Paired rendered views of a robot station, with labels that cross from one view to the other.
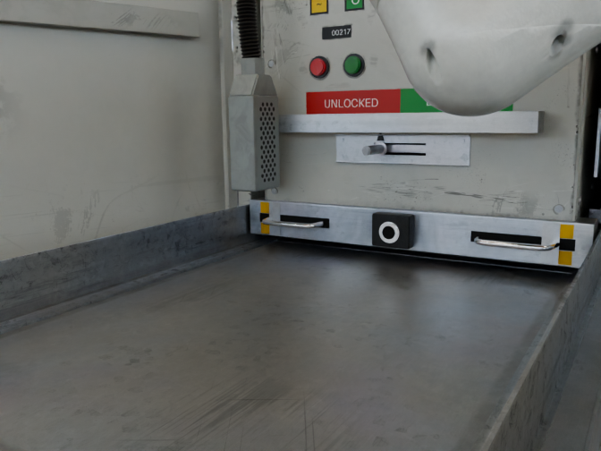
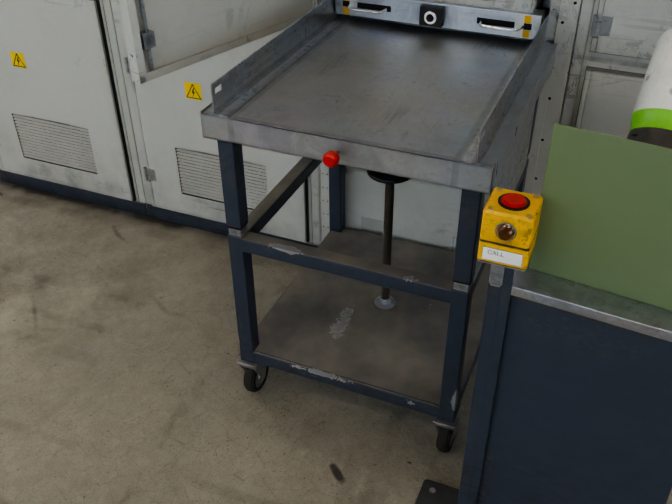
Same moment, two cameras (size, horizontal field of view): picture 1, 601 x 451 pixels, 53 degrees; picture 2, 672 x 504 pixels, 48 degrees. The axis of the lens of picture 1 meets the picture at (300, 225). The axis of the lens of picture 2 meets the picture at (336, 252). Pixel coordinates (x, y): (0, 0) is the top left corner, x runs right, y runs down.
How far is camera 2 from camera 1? 1.14 m
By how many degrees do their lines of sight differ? 26
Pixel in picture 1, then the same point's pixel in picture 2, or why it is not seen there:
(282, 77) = not seen: outside the picture
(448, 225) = (464, 13)
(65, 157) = not seen: outside the picture
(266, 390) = (401, 109)
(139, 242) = (292, 32)
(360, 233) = (411, 16)
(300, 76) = not seen: outside the picture
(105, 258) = (281, 44)
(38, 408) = (319, 121)
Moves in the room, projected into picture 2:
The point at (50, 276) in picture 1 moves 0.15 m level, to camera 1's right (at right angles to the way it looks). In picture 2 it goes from (265, 58) to (330, 55)
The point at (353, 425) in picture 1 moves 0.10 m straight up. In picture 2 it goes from (439, 120) to (442, 73)
